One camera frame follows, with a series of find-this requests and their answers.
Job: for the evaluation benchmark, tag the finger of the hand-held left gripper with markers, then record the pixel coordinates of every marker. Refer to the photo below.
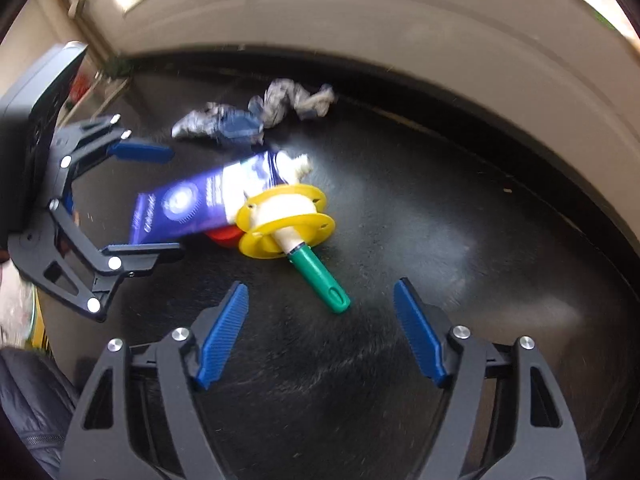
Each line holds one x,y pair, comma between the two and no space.
140,255
142,152

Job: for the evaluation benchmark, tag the dark green cloth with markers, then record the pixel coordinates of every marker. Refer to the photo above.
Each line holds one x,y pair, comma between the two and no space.
117,67

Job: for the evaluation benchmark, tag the red bottle cap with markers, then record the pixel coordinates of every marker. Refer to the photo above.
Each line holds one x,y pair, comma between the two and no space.
224,237

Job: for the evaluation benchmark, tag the wall pipes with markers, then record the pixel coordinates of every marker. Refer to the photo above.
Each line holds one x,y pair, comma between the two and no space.
87,15

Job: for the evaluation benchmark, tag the person's dark jacket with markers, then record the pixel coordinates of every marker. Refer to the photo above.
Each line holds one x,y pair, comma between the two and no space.
35,410

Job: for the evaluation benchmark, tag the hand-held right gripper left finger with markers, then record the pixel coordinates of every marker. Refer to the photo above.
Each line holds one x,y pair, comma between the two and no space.
222,335

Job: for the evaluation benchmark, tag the crumpled silver foil wrapper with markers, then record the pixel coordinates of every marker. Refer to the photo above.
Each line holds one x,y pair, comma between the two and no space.
250,120

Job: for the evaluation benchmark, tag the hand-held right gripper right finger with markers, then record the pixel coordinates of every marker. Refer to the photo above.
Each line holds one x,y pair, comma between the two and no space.
420,335

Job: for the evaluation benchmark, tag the yellow rimmed container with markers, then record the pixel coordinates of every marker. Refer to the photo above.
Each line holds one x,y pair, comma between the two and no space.
36,320

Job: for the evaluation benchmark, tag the red soap bottle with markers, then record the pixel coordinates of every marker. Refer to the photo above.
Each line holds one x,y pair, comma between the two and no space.
80,87

